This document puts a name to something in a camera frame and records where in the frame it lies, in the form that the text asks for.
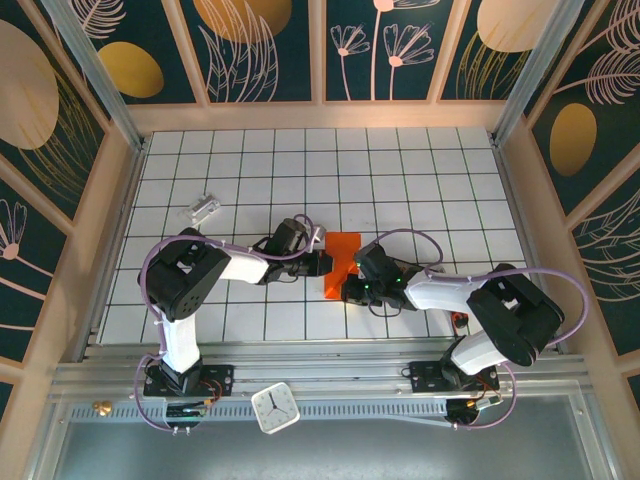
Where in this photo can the brass knob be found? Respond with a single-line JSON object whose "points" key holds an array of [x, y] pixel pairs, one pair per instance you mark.
{"points": [[103, 408]]}

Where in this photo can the white square alarm clock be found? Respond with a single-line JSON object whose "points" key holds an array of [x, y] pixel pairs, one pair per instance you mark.
{"points": [[275, 407]]}

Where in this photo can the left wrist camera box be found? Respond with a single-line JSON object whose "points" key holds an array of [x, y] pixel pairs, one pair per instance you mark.
{"points": [[320, 235]]}

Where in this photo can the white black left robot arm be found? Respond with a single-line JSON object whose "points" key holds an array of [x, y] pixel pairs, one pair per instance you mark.
{"points": [[185, 280]]}

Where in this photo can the aluminium corner post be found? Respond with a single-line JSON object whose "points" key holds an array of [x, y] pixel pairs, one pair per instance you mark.
{"points": [[530, 80], [100, 85]]}

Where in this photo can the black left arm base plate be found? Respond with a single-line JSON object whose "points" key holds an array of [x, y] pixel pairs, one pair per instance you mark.
{"points": [[220, 380]]}

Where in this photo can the clear plastic bracket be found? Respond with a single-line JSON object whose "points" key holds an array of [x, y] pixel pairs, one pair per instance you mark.
{"points": [[200, 209]]}

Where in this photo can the orange paper sheet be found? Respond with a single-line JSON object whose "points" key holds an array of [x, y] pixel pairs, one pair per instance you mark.
{"points": [[342, 250]]}

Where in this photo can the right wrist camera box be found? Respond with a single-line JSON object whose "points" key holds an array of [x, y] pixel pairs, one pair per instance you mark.
{"points": [[357, 266]]}

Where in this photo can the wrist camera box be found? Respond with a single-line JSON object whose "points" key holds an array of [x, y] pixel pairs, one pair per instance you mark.
{"points": [[320, 235], [357, 266]]}

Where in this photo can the grey metal panel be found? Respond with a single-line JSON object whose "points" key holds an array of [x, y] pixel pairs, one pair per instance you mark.
{"points": [[350, 450]]}

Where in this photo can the aluminium rail frame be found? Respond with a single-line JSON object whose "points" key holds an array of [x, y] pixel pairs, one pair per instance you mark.
{"points": [[325, 370]]}

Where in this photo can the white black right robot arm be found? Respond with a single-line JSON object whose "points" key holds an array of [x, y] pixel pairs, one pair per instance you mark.
{"points": [[515, 315]]}

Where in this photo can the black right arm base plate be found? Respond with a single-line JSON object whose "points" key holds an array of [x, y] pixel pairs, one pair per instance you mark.
{"points": [[425, 377]]}

